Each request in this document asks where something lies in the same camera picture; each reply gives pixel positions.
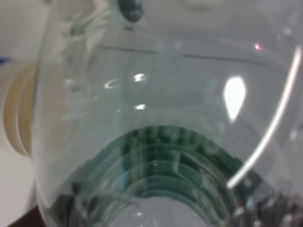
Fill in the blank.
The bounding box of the clear bottle green label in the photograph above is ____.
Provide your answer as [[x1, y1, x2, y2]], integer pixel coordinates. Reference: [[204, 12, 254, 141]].
[[32, 0, 303, 227]]

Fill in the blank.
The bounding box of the blue sleeved paper cup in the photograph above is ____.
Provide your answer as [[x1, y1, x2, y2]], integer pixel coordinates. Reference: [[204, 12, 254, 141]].
[[0, 57, 36, 157]]

